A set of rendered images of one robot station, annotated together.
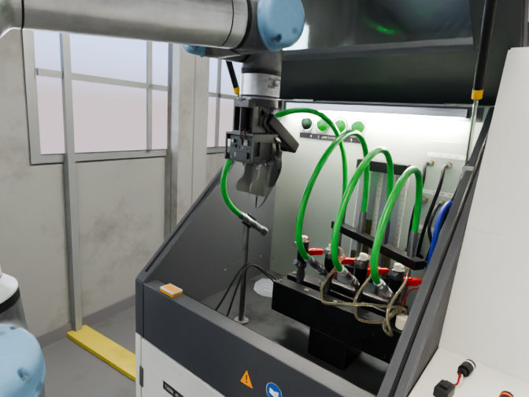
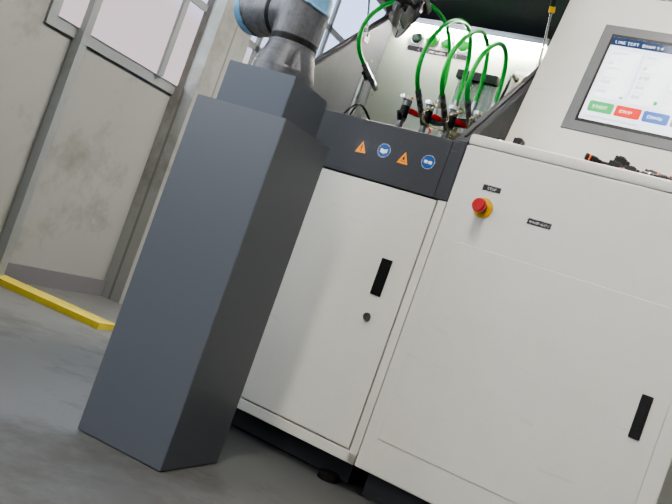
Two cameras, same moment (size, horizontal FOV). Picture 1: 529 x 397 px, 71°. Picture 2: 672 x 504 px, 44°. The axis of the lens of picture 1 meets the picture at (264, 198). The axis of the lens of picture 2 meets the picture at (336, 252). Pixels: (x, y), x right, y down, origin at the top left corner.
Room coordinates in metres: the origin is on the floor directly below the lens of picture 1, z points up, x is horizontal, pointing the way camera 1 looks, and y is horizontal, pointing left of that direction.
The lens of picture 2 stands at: (-1.62, 0.31, 0.54)
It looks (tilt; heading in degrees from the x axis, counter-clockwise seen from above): 1 degrees up; 352
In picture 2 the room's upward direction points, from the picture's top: 20 degrees clockwise
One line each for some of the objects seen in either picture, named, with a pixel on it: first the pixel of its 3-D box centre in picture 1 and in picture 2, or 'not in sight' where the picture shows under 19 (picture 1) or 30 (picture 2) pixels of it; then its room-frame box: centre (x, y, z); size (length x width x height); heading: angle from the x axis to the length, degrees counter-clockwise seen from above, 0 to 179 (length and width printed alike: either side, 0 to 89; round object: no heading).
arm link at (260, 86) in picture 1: (260, 88); not in sight; (0.72, 0.02, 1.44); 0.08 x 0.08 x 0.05
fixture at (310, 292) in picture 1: (338, 324); not in sight; (0.82, -0.20, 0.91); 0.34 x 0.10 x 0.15; 52
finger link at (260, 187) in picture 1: (258, 187); (403, 20); (0.71, 0.01, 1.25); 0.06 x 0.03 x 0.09; 142
